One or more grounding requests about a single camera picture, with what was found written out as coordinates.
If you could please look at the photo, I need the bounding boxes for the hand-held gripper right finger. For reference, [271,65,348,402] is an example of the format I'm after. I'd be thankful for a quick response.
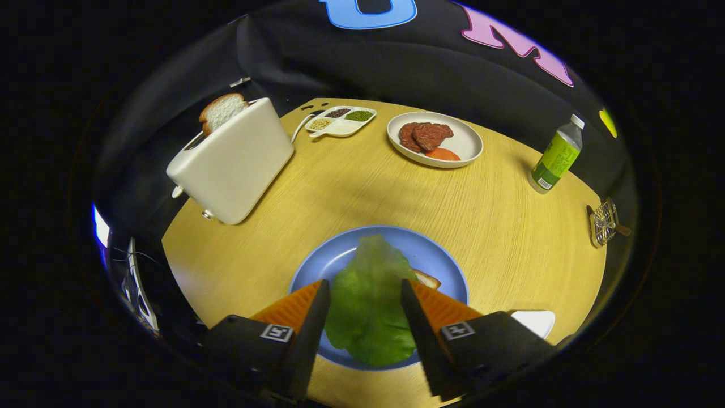
[400,278,558,400]

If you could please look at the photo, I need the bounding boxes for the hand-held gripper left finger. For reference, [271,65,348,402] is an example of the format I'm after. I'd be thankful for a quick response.
[201,279,332,404]

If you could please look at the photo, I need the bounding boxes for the green lettuce leaf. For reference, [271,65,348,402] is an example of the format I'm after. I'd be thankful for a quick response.
[324,235,421,368]

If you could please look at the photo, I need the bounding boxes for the toasted white bread slice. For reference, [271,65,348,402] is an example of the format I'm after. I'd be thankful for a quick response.
[199,93,250,137]

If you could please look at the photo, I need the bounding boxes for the blue round plate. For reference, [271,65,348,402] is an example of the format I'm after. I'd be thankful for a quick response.
[289,225,470,372]

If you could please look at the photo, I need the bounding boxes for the small white square plate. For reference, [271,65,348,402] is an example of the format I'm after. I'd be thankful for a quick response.
[510,310,556,341]

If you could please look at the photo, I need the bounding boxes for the white toaster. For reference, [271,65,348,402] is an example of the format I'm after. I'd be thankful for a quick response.
[166,97,295,226]

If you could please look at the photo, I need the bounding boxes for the beige round plate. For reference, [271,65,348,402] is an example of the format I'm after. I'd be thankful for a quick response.
[387,111,484,169]

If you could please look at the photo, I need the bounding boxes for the white divided seed tray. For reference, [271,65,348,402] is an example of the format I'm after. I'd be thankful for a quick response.
[305,105,377,138]

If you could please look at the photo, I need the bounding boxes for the green label water bottle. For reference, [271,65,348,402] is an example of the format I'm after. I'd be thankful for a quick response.
[528,114,585,195]

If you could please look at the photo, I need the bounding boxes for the black backdrop cloth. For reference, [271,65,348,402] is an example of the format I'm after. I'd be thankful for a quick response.
[91,0,641,239]

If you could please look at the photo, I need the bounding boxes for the white toaster cable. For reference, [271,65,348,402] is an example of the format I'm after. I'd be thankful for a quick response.
[291,112,315,143]

